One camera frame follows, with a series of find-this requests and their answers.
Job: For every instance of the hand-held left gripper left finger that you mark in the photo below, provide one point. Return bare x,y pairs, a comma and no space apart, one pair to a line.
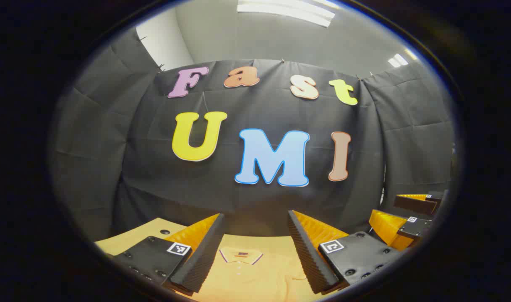
205,256

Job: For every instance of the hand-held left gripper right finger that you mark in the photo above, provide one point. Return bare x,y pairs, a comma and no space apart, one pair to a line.
308,256

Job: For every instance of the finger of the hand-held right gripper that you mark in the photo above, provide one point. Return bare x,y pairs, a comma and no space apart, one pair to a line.
413,230
415,204

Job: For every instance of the orange polo T-shirt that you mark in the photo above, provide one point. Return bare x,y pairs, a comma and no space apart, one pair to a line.
255,277

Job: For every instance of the black backdrop cloth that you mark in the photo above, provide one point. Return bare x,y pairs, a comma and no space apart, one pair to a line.
155,167

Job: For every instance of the small ceiling light panel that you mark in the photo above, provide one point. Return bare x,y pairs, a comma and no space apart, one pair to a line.
400,58

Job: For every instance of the long ceiling light panel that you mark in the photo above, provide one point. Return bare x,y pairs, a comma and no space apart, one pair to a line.
285,10

